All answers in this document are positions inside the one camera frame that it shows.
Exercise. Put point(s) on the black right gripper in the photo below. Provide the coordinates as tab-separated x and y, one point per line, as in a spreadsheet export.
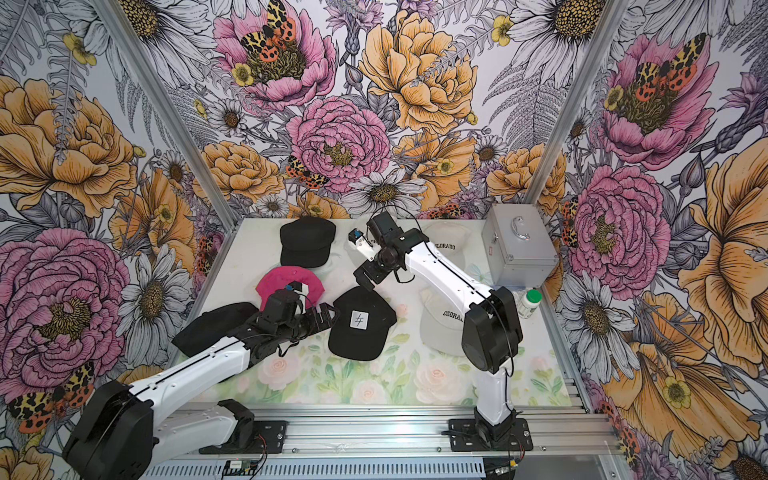
372	271

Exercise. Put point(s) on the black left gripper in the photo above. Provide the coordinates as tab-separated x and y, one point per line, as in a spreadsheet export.
326	322

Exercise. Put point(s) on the pink cap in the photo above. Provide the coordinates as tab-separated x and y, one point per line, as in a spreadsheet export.
296	278

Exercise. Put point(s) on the black cap with patch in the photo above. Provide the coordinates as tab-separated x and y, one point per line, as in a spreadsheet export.
361	326

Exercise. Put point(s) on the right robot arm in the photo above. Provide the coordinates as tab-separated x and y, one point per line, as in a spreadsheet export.
491	329

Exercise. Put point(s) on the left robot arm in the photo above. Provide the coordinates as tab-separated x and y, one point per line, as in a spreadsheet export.
125	429

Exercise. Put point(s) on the white Colorado cap back right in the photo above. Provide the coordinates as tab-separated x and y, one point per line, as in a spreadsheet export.
450	238

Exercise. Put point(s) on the white colorado cap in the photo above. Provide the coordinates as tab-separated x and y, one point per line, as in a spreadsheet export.
450	238
441	324

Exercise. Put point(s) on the white Colorado cap front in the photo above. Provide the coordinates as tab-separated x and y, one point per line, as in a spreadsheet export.
441	324

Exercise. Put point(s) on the silver metal case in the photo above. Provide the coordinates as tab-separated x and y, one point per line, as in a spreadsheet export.
519	251

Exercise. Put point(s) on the white bottle green lid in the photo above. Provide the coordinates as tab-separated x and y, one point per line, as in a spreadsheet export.
528	302

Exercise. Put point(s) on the small circuit board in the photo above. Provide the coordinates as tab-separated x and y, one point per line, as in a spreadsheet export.
239	468

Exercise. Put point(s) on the perforated metal tray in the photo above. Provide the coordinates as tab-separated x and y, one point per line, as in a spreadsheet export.
341	468

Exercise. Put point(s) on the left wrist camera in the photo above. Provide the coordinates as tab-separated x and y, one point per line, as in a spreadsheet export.
299	288

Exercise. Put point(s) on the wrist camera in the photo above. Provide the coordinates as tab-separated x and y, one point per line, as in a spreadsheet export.
299	288
361	244

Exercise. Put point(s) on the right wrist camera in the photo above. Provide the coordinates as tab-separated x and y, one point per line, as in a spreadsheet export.
361	244

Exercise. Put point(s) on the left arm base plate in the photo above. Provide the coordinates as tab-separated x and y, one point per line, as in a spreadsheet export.
264	437

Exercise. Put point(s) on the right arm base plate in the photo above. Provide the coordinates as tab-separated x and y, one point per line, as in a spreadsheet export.
477	435

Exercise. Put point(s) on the aluminium front rail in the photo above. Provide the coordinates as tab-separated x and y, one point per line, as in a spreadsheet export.
356	431

